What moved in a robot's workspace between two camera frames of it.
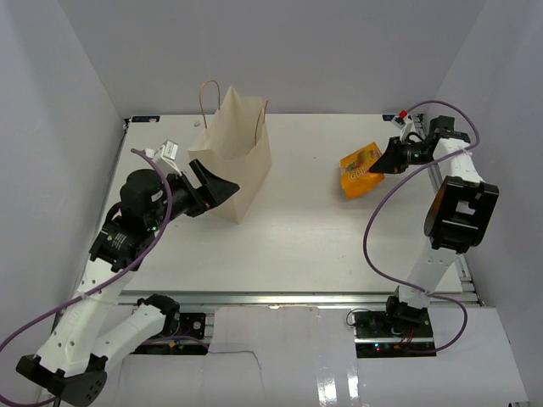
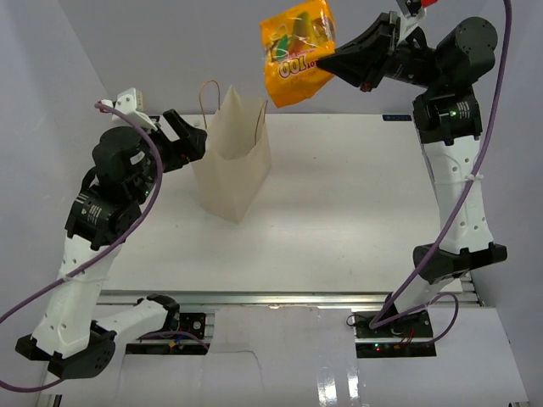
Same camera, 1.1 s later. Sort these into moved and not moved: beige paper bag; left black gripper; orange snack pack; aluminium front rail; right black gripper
Moved: left black gripper; right black gripper; orange snack pack
Not moved: aluminium front rail; beige paper bag
